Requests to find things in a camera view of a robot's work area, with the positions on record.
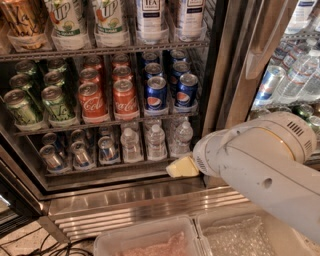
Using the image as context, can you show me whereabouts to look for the water bottle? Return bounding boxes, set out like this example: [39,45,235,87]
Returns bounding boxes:
[120,128,143,163]
[147,124,167,161]
[170,121,193,157]

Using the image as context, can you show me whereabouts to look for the left water bottle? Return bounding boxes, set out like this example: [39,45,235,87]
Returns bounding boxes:
[120,128,143,163]

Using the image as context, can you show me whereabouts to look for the rear right coca-cola can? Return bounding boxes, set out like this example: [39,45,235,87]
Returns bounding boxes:
[111,53,131,68]

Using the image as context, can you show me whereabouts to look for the front left coca-cola can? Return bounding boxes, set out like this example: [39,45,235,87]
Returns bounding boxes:
[78,82,107,118]

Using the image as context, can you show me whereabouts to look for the left tea bottle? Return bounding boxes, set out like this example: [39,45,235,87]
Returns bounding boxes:
[136,0,165,43]

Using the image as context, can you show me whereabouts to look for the left clear plastic bin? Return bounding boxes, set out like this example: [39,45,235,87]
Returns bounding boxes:
[93,215,202,256]

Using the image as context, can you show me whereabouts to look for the wire shelf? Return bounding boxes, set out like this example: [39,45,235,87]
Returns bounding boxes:
[0,38,209,62]
[14,111,199,137]

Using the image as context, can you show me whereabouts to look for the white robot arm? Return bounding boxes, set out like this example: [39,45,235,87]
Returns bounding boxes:
[166,112,320,243]

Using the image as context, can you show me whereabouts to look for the pepsi can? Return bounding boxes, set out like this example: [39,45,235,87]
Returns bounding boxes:
[145,76,167,110]
[170,49,187,64]
[175,73,198,107]
[141,52,160,67]
[144,63,163,80]
[169,61,191,97]

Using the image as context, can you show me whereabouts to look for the rear left green can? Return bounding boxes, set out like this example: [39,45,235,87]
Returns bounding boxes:
[15,60,37,77]

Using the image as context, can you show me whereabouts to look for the right 7up bottle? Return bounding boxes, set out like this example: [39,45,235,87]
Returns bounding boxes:
[92,0,126,34]

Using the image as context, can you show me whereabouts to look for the left 7up bottle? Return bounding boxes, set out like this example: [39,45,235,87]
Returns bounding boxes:
[44,0,85,37]

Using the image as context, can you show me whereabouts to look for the middle wire shelf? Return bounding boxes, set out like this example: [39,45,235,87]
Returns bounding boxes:
[14,111,199,137]

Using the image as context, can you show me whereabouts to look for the clear plastic bin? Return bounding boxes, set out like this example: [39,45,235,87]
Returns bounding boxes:
[93,215,202,256]
[195,205,318,256]

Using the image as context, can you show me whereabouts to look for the right tea bottle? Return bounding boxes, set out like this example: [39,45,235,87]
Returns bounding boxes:
[176,0,205,41]

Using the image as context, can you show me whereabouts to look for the steel fridge door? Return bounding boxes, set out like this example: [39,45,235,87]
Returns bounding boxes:
[201,0,320,188]

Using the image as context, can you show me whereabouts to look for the right clear plastic bin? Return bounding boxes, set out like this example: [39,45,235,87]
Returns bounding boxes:
[195,205,318,256]

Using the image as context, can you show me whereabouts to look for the steel fridge base grille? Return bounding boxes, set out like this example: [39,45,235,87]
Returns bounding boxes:
[38,177,247,243]

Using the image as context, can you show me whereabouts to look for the bottom middle silver can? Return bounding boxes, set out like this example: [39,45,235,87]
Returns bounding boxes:
[71,141,95,170]

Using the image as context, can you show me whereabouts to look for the middle water bottle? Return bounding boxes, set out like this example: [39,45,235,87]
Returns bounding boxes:
[147,124,167,161]

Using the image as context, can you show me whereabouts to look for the silver can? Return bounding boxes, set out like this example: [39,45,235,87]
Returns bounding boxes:
[71,141,95,170]
[98,136,119,164]
[40,145,67,172]

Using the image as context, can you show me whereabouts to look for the tea bottle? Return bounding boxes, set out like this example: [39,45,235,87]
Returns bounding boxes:
[136,0,165,43]
[176,0,205,41]

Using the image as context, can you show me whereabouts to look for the bottom right silver can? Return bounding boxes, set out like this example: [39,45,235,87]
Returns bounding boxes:
[98,136,119,164]

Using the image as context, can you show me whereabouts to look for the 7up bottle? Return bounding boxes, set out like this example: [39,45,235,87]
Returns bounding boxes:
[44,0,85,37]
[92,0,126,34]

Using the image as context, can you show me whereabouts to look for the bottom left silver can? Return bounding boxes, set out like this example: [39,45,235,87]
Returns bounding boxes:
[40,145,67,172]

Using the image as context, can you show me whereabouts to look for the green can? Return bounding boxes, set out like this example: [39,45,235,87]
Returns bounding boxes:
[15,60,37,77]
[44,71,65,87]
[47,58,67,72]
[4,89,43,125]
[8,73,43,111]
[41,86,75,121]

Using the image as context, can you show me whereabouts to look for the right water bottle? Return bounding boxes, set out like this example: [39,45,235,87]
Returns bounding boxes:
[170,121,193,157]

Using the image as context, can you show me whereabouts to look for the rear left coca-cola can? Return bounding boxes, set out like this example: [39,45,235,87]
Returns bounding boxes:
[83,55,103,71]

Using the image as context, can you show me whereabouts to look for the black floor cables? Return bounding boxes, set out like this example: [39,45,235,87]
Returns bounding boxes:
[0,226,95,256]

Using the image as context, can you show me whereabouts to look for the front right green can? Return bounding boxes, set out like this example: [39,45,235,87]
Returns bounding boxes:
[41,86,75,121]

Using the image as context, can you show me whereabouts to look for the orange drink bottle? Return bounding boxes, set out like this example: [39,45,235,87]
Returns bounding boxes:
[0,0,47,51]

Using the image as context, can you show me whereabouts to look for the front left green can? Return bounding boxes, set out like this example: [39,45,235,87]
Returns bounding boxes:
[4,89,43,125]

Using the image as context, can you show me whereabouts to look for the rear right green can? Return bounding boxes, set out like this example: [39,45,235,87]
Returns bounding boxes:
[47,58,67,72]

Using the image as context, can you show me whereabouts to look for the coca-cola can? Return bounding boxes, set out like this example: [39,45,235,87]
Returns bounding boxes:
[80,68,101,85]
[78,82,107,118]
[111,53,131,68]
[113,79,138,114]
[83,55,103,71]
[112,66,133,82]

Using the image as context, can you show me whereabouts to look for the front right coca-cola can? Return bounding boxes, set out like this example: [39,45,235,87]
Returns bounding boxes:
[113,79,138,114]

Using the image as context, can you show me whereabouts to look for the upper wire shelf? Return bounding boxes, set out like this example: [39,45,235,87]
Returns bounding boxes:
[0,38,209,62]

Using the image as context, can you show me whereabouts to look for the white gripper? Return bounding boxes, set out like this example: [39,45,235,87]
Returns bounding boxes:
[166,129,240,178]

